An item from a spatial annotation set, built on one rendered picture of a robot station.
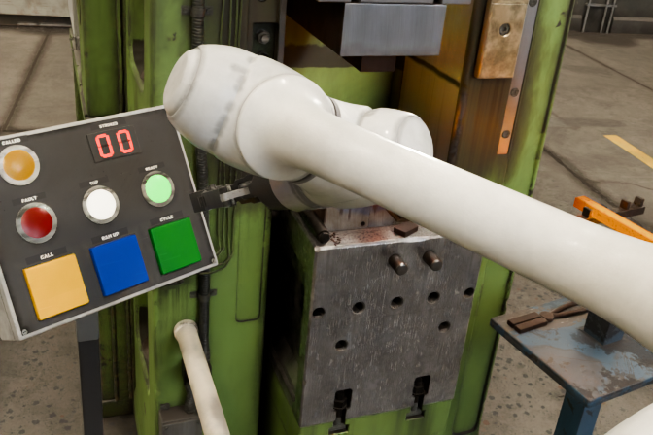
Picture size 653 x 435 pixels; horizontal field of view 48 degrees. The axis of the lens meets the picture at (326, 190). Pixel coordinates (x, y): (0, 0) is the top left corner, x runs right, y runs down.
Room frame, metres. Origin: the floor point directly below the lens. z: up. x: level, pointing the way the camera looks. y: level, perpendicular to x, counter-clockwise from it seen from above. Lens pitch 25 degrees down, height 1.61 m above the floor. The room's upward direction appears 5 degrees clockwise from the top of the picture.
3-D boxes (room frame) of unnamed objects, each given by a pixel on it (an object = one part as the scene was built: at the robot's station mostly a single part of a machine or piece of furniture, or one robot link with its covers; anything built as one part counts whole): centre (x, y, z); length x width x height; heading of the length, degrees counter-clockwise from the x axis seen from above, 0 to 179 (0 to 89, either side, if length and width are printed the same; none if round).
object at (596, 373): (1.38, -0.64, 0.67); 0.40 x 0.30 x 0.02; 121
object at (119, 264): (0.95, 0.30, 1.01); 0.07 x 0.05 x 0.07; 137
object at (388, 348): (1.55, -0.06, 0.69); 0.56 x 0.38 x 0.45; 22
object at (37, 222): (0.91, 0.40, 1.09); 0.05 x 0.03 x 0.04; 112
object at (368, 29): (1.52, -0.01, 1.32); 0.42 x 0.20 x 0.10; 22
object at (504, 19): (1.57, -0.34, 1.27); 0.09 x 0.02 x 0.17; 112
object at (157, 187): (1.06, 0.27, 1.09); 0.05 x 0.03 x 0.04; 112
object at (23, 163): (0.94, 0.44, 1.16); 0.05 x 0.03 x 0.04; 112
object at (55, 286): (0.88, 0.37, 1.01); 0.07 x 0.05 x 0.07; 137
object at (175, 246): (1.03, 0.23, 1.01); 0.07 x 0.05 x 0.07; 137
